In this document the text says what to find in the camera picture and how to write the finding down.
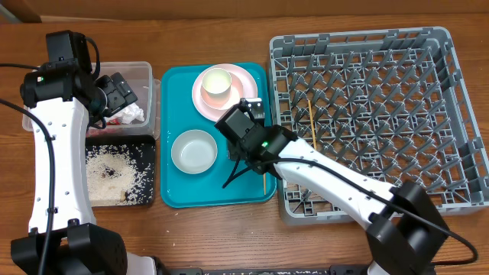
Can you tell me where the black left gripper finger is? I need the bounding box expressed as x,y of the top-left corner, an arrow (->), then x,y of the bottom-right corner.
109,73 -> 138,109
96,75 -> 123,117

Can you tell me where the white napkin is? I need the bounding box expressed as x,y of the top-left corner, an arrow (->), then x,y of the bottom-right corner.
108,103 -> 145,125

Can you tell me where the red snack wrapper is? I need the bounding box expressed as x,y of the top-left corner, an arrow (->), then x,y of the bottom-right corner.
105,118 -> 120,125

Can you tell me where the grey bowl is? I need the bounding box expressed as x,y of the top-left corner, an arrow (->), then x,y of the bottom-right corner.
170,129 -> 218,174

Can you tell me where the white rice pile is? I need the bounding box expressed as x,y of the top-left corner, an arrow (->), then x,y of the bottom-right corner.
85,144 -> 154,205

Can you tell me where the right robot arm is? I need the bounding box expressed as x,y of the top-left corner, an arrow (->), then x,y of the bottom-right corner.
215,100 -> 449,274

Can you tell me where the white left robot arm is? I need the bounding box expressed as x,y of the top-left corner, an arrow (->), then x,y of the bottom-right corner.
11,31 -> 138,274

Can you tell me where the clear plastic bin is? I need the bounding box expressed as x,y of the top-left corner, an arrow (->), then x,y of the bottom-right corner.
21,62 -> 157,146

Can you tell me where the pink bowl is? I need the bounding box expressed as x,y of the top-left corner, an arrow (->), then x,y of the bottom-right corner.
201,71 -> 242,111

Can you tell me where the teal serving tray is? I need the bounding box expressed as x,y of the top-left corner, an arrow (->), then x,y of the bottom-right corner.
160,65 -> 277,208

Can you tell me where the cream cup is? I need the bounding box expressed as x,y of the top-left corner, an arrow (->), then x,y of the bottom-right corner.
202,68 -> 232,97

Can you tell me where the black plastic tray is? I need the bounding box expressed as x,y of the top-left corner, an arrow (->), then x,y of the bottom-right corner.
84,134 -> 157,208

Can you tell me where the grey dish rack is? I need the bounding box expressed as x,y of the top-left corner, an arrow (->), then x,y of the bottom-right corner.
269,27 -> 488,215

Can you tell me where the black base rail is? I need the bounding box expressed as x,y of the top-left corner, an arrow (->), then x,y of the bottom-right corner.
155,260 -> 368,275

